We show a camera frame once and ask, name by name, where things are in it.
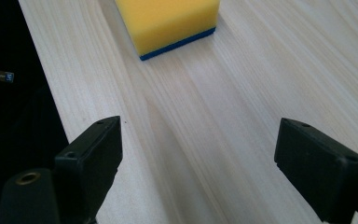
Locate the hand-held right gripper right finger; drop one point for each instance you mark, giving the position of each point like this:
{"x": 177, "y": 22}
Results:
{"x": 320, "y": 168}

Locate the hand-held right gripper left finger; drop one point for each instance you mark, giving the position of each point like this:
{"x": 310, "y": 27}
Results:
{"x": 90, "y": 161}

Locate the yellow and blue sponge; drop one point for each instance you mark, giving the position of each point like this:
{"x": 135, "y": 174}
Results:
{"x": 167, "y": 25}

